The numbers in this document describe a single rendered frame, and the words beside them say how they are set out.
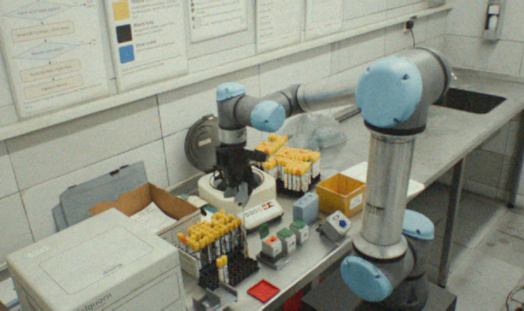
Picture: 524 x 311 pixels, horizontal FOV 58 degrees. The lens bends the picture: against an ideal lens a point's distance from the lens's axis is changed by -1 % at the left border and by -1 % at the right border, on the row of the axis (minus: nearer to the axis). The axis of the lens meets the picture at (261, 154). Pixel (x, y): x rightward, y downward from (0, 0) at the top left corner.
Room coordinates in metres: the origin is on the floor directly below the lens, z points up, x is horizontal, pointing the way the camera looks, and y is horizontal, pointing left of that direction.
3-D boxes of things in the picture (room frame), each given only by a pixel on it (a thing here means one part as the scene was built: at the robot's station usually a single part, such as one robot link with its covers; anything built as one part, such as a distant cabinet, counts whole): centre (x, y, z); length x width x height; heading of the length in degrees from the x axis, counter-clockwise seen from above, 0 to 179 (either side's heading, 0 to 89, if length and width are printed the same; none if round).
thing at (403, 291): (0.96, -0.34, 0.99); 0.15 x 0.15 x 0.10
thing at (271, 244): (1.20, -0.02, 0.92); 0.05 x 0.04 x 0.06; 48
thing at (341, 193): (1.49, -0.28, 0.92); 0.13 x 0.13 x 0.10; 43
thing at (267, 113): (1.11, -0.01, 1.39); 0.11 x 0.11 x 0.08; 46
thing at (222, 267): (1.13, 0.11, 0.93); 0.17 x 0.09 x 0.11; 136
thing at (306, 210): (1.39, -0.14, 0.92); 0.10 x 0.07 x 0.10; 142
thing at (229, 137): (1.17, 0.07, 1.32); 0.08 x 0.08 x 0.05
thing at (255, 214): (1.51, 0.08, 0.94); 0.30 x 0.24 x 0.12; 36
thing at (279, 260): (1.20, -0.02, 0.89); 0.09 x 0.05 x 0.04; 48
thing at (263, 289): (1.05, 0.01, 0.88); 0.07 x 0.07 x 0.01; 45
